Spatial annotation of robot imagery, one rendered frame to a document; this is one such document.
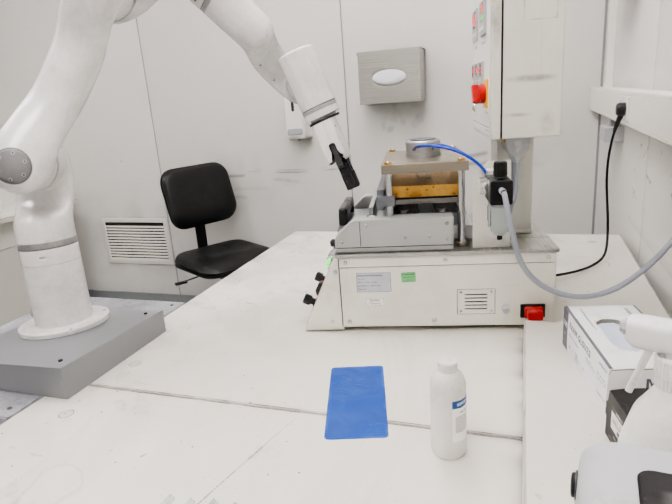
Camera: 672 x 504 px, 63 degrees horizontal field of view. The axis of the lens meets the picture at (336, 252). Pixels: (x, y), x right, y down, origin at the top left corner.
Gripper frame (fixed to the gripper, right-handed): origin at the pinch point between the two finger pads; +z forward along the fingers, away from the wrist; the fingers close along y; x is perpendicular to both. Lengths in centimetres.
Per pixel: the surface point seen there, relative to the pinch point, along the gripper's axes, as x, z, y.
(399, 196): 10.0, 6.3, 10.4
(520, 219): 32.2, 22.4, 5.0
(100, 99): -151, -84, -191
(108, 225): -188, -14, -193
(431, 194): 16.4, 8.6, 10.4
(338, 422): -9, 30, 52
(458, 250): 17.5, 20.5, 17.0
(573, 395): 26, 38, 51
